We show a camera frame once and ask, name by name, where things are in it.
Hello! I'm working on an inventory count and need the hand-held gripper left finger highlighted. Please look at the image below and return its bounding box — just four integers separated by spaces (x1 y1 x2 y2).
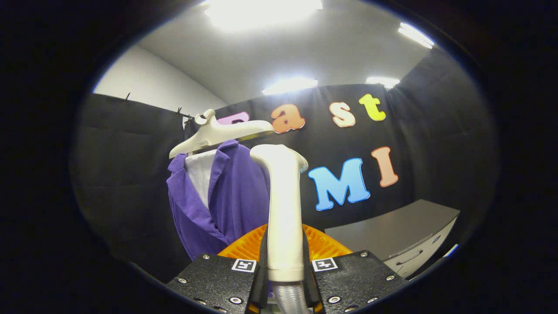
166 224 269 314

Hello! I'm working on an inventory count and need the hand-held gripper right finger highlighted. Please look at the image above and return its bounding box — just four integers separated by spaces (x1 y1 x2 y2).
302 224 409 314

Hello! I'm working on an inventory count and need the purple jacket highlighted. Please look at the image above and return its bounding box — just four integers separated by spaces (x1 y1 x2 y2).
167 140 272 262

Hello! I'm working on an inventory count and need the white garment steamer nozzle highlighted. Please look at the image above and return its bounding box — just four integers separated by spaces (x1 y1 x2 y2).
250 144 309 283

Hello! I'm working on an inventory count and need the white clothes hanger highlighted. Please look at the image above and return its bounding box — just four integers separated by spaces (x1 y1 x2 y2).
169 109 274 159

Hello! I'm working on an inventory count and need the grey cabinet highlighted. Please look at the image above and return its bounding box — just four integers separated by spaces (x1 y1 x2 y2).
325 199 461 280

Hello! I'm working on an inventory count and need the white hanging board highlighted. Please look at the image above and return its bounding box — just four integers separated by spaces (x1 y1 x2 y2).
185 150 217 209

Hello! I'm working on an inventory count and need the large ceiling light panel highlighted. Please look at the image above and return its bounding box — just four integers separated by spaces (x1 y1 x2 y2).
203 0 323 31

